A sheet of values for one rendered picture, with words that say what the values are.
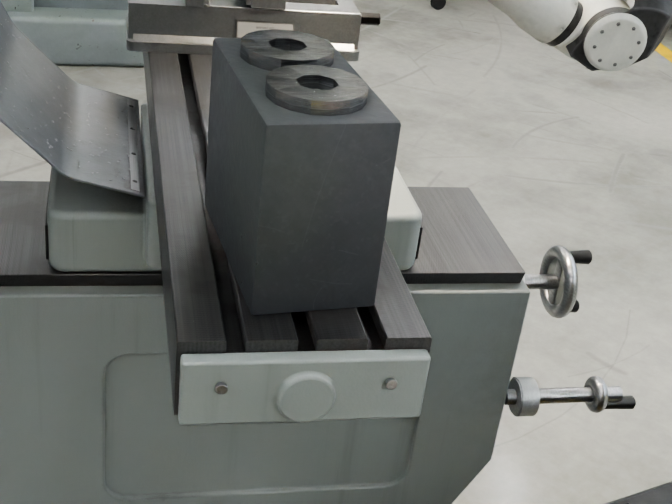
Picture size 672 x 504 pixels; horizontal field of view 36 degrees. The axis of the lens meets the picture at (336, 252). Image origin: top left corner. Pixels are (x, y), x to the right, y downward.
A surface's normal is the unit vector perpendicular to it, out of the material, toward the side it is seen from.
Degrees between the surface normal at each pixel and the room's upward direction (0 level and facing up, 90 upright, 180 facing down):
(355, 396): 90
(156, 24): 90
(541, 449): 0
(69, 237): 90
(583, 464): 0
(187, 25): 90
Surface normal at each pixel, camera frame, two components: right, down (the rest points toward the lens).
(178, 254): 0.11, -0.87
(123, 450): 0.18, 0.50
